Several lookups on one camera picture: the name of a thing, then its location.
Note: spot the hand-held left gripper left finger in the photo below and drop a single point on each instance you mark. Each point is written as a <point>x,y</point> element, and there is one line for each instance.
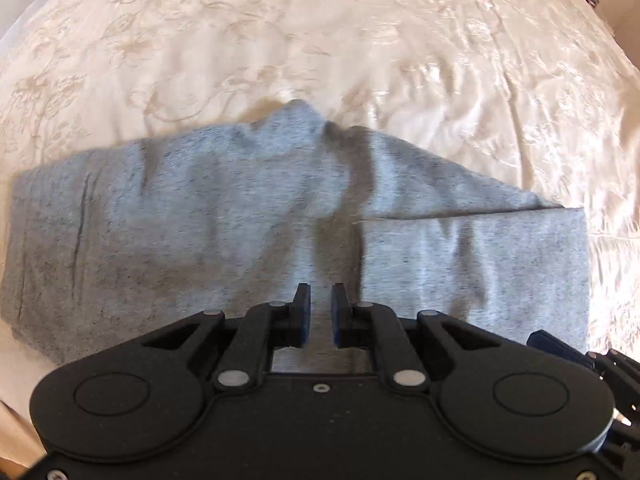
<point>303,312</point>

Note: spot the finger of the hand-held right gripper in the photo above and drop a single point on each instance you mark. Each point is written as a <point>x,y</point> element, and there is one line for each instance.
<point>627,440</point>
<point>547,342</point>

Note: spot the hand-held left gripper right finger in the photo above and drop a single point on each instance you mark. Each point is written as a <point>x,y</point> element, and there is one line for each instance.
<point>340,316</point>

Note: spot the cream embroidered bed cover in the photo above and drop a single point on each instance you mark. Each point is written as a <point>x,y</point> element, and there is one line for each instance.
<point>400,60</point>

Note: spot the grey speckled pants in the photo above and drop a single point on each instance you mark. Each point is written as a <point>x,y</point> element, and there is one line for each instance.
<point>200,220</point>

